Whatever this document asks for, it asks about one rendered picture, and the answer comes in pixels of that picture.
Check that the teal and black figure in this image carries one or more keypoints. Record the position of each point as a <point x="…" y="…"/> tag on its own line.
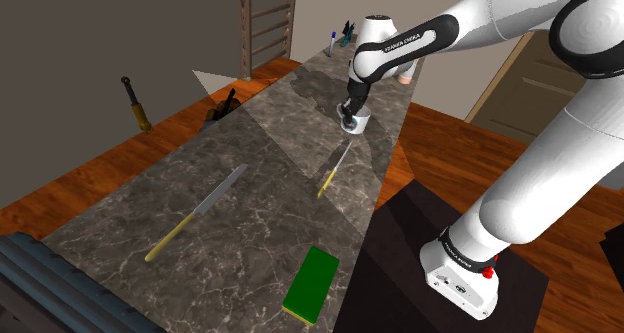
<point x="347" y="33"/>

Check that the dark robot stand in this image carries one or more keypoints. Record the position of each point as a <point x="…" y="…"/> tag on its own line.
<point x="414" y="283"/>

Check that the blue and white pen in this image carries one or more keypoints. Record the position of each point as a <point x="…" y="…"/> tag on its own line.
<point x="331" y="43"/>

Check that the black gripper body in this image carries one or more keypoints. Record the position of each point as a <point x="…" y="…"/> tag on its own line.
<point x="355" y="94"/>

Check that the wooden ladder-back chair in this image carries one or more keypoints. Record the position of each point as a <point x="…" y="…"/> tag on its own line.
<point x="265" y="27"/>

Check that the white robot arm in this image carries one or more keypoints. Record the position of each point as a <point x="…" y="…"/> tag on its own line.
<point x="531" y="142"/>

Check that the black and yellow pump bottle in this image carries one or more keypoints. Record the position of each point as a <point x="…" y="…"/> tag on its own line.
<point x="138" y="108"/>

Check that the blue-grey ribbed furniture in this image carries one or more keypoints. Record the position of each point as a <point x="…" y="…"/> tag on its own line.
<point x="53" y="288"/>

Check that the beige panelled door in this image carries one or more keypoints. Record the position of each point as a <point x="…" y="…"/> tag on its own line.
<point x="531" y="98"/>

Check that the pink round object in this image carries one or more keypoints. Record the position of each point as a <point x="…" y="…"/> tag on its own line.
<point x="404" y="79"/>

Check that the green and yellow sponge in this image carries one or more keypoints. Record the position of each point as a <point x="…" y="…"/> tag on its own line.
<point x="312" y="283"/>

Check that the white cup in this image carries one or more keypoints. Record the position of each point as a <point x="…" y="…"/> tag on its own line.
<point x="362" y="120"/>

